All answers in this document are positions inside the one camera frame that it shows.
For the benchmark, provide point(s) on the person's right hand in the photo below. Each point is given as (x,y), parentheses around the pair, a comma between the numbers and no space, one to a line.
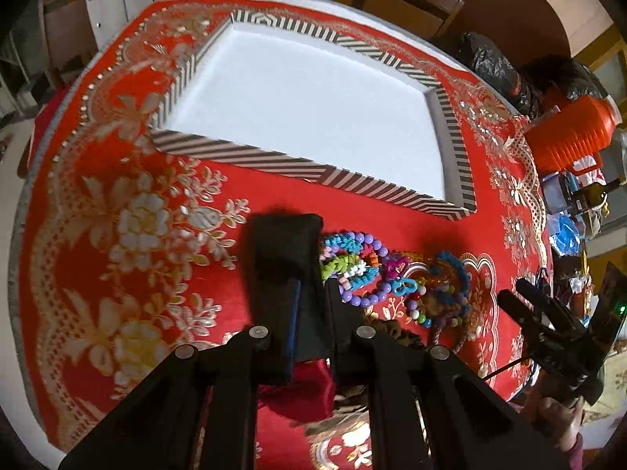
(556,418)

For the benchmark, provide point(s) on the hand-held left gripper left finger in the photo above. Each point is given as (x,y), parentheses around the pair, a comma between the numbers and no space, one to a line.
(294,325)

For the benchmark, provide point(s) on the orange ribbed jug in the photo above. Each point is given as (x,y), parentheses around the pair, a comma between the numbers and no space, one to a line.
(570,132)

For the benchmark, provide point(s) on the red floral tablecloth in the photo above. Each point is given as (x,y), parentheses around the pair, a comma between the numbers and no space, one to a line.
(147,264)

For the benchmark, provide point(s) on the striped tray with white lining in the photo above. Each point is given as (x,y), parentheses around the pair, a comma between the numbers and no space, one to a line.
(313,103)

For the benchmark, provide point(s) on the dark brown scrunchie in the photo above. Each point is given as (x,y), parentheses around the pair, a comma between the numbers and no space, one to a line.
(399,335)

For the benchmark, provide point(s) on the white plastic chair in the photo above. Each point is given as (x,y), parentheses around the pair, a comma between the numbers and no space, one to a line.
(120,0)

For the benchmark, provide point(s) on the wooden chair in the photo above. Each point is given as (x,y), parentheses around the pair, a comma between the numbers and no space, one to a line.
(416,0)

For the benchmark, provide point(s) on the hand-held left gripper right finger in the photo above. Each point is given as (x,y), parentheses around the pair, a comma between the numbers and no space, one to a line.
(343,333)

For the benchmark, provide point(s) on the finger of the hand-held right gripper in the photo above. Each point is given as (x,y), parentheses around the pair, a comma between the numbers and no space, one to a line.
(541,298)
(514,309)

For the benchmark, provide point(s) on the blue plastic packet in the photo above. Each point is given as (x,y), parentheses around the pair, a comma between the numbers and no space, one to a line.
(564,235)

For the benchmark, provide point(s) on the black plastic bag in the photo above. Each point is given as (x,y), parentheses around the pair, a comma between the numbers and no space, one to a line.
(568,78)
(485,66)

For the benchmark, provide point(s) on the black cloth pouch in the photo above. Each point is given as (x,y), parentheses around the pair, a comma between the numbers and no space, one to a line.
(281,254)

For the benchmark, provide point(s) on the dark glass bottle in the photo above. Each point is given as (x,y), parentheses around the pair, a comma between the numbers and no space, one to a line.
(595,196)

